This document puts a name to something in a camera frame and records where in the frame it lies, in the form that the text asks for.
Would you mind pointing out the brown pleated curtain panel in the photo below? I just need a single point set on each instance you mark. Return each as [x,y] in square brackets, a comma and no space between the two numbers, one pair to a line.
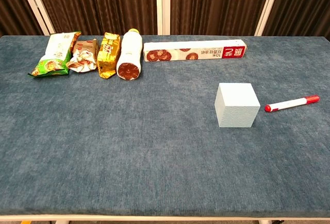
[98,2]
[304,5]
[13,5]
[219,2]

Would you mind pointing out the long white baking paper box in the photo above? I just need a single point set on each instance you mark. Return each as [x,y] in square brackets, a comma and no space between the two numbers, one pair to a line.
[193,51]

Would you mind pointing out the gold foil snack packet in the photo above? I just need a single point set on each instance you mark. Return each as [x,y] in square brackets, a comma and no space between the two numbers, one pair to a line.
[108,54]

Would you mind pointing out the white slanted screen post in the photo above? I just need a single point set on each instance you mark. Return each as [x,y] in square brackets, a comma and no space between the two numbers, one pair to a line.
[268,5]
[36,5]

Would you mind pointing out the blue table cloth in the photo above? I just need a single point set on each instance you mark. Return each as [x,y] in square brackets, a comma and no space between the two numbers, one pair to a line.
[129,144]

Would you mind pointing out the white table frame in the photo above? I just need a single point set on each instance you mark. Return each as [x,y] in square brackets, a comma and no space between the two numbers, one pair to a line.
[154,219]

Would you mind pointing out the red and white marker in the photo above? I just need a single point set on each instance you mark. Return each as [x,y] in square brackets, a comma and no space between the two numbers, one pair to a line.
[288,104]

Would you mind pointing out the light blue foam cube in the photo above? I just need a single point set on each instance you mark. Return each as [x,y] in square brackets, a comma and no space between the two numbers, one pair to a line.
[237,105]

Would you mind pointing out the white bottle with yellow cap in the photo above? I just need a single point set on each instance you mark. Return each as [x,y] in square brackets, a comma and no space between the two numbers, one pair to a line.
[130,51]

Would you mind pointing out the brown white crumpled snack wrapper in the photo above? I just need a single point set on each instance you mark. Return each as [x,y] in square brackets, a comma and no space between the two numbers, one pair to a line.
[83,54]

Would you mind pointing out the green and white snack bag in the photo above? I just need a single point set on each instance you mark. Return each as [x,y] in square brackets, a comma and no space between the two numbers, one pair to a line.
[56,49]

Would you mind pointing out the white upright screen post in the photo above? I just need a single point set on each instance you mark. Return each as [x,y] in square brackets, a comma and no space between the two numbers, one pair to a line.
[163,5]

